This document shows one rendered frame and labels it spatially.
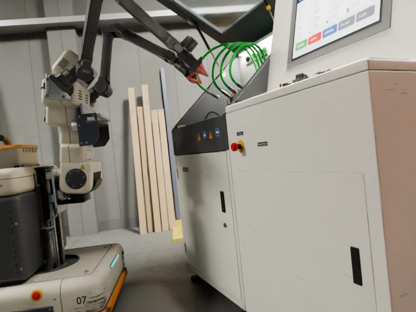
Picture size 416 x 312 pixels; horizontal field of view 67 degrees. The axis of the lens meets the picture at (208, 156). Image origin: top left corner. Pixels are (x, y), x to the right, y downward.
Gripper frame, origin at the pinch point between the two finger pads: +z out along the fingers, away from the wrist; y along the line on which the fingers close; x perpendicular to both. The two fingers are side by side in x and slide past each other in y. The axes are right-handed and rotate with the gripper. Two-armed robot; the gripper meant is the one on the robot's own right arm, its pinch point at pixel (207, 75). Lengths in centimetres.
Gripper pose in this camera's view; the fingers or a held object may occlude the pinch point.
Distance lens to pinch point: 180.0
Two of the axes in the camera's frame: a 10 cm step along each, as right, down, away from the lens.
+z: 7.7, 6.2, 1.6
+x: -2.0, -0.1, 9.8
